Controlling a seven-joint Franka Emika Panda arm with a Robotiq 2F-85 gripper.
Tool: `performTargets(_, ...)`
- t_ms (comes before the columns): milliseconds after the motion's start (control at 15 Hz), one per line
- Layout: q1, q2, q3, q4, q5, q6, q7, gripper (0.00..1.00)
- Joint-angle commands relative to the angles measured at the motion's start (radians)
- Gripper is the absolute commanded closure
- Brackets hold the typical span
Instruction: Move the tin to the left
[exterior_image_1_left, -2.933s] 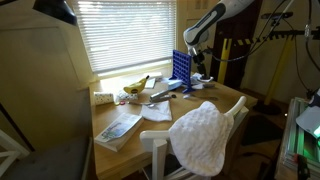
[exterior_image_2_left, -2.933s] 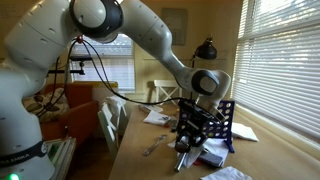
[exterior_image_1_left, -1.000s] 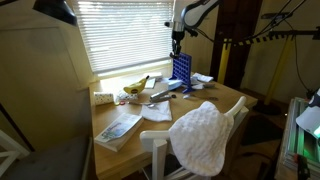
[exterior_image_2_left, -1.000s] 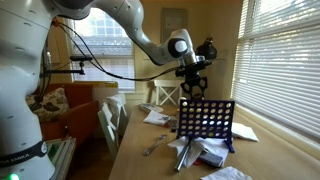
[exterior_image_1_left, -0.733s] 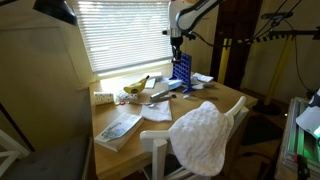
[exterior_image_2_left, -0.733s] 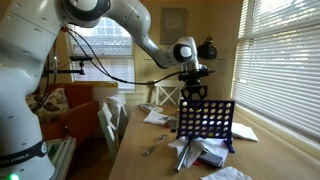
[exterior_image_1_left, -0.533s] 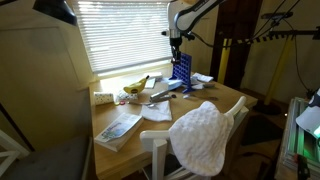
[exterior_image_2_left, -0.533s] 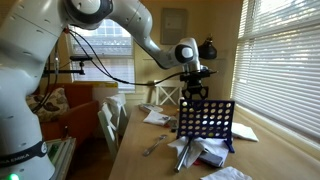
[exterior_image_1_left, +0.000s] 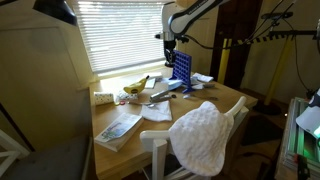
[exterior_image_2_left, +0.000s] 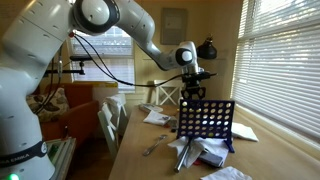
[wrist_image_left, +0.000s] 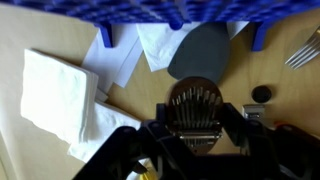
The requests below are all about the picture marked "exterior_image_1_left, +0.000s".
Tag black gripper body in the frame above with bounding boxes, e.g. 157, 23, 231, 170
164, 39, 178, 57

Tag blue connect four game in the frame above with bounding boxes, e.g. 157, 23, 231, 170
168, 49, 197, 95

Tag white notepad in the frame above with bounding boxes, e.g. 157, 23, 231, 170
144, 77, 157, 90

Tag white notebook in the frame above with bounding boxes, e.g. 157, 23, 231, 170
192, 72, 215, 83

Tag white crumpled paper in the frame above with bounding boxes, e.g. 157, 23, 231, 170
190, 83, 205, 91

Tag silver stapler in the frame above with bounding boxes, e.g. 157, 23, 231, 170
149, 89, 172, 103

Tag yellow banana toy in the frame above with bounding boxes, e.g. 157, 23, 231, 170
122, 75, 151, 95

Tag yellow stand pole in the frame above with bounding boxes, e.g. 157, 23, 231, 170
217, 37, 233, 85
263, 35, 295, 106

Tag silver metal utensil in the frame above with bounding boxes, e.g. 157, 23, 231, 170
128, 100, 157, 108

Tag white window blinds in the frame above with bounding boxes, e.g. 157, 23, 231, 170
72, 0, 167, 75

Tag white folded napkin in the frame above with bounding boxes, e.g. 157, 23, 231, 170
139, 100, 173, 123

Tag white dotted pouch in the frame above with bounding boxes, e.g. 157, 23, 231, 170
115, 91, 139, 101

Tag dark brown door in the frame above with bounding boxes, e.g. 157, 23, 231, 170
209, 0, 264, 90

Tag white quilted towel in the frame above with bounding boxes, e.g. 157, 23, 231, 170
168, 100, 235, 177

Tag thick printed book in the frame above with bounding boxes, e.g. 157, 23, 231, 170
94, 112, 145, 153

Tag striped black yellow bar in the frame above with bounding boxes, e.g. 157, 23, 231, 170
233, 29, 320, 47

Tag black round stand base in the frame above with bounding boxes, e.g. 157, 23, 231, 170
252, 100, 283, 116

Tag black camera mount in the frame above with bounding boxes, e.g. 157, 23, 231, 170
260, 11, 295, 21

